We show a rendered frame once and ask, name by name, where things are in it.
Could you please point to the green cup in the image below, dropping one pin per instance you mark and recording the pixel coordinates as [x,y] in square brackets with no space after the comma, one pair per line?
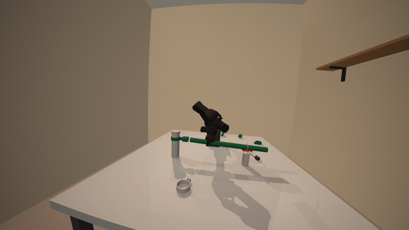
[184,139]

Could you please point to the grey metal ring with two small tabs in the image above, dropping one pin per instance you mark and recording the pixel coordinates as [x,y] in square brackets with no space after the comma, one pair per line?
[187,181]

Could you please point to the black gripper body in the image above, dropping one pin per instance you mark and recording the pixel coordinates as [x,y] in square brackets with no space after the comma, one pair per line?
[212,132]

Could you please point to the green cylindrical rod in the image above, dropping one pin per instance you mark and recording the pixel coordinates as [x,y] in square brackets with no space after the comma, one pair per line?
[231,145]

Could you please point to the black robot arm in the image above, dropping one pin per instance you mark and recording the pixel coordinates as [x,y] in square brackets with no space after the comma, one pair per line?
[210,117]

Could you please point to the grey cylinder with wire hook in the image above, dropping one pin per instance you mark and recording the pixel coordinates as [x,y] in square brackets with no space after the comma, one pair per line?
[245,159]

